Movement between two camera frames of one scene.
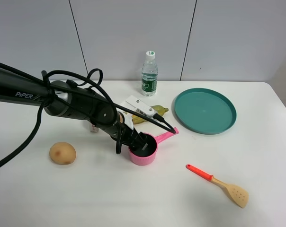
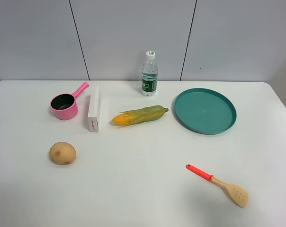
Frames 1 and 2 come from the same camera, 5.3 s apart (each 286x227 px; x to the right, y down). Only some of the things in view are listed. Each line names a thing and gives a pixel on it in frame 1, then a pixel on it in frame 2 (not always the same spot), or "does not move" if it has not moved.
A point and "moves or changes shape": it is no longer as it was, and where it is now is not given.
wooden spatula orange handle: (238, 195) does not move
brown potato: (62, 153) does not move
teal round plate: (205, 111) does not move
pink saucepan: (145, 156) moves or changes shape
